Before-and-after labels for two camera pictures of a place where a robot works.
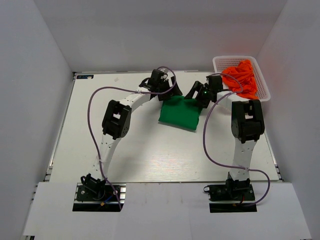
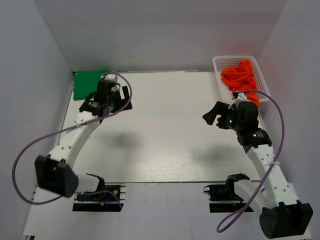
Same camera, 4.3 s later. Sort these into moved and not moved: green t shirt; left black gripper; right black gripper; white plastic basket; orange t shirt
Moved: right black gripper; left black gripper; green t shirt
Not moved: white plastic basket; orange t shirt
